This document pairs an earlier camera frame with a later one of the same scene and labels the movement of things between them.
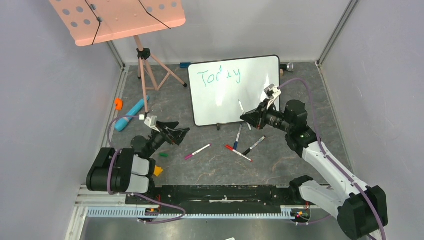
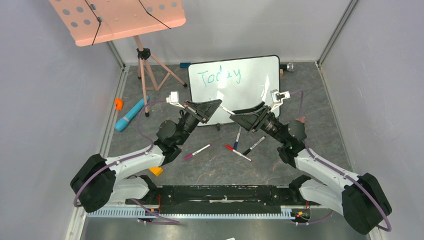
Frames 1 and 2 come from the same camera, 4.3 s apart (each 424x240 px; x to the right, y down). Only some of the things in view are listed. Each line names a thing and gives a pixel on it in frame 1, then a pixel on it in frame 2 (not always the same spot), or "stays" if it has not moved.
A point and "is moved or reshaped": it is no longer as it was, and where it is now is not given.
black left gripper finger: x=178 y=134 → x=206 y=109
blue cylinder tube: x=121 y=123 stays
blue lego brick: x=185 y=65 stays
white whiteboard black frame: x=216 y=88 stays
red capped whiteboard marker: x=229 y=147 stays
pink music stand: x=89 y=21 stays
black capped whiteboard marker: x=247 y=150 stays
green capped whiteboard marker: x=243 y=112 is moved or reshaped
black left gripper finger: x=171 y=125 → x=206 y=107
